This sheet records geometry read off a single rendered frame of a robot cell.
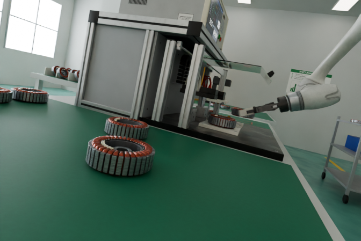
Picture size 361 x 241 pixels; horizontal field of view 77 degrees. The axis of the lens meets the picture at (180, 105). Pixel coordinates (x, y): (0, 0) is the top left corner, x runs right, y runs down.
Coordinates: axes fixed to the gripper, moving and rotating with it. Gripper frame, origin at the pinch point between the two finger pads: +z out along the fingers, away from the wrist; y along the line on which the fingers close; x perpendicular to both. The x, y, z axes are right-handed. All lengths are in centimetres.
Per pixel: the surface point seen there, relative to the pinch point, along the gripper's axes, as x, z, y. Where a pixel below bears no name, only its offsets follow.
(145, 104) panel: 11, 30, -45
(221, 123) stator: -1.5, 7.1, -30.2
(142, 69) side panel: 23, 27, -46
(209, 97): 9.2, 9.9, -28.1
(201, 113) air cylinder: 3.9, 20.2, -4.2
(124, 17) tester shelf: 43, 30, -46
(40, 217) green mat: -3, 15, -100
